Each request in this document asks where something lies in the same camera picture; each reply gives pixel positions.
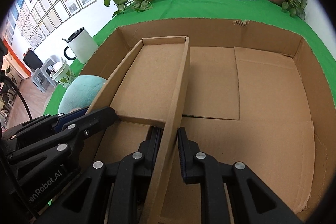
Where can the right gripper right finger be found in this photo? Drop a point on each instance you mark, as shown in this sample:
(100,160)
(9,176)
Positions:
(229,193)

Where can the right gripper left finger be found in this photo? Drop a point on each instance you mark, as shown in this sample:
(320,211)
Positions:
(109,193)

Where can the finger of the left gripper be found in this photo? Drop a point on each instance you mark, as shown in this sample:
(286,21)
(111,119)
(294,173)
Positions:
(45,125)
(86,124)

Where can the pink pig plush toy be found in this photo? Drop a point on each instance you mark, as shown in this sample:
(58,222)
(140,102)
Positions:
(81,93)

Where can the narrow cardboard insert tray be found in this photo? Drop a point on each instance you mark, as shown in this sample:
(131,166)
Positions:
(148,88)

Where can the grey plastic stool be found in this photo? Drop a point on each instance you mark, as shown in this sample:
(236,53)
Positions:
(42,76)

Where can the leaf pattern paper cup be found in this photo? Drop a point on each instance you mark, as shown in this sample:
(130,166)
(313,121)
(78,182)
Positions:
(62,74)

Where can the black cabinet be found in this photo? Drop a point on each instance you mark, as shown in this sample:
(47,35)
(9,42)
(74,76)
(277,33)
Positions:
(32,61)

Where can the white mug black lid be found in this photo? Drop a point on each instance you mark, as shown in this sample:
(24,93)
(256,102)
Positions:
(82,45)

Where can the large open cardboard box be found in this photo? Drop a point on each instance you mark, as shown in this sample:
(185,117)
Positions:
(255,94)

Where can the blue wall poster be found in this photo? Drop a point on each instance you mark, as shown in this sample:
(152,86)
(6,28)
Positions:
(14,19)

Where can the framed certificates on wall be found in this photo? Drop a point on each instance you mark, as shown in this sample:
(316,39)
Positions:
(42,17)

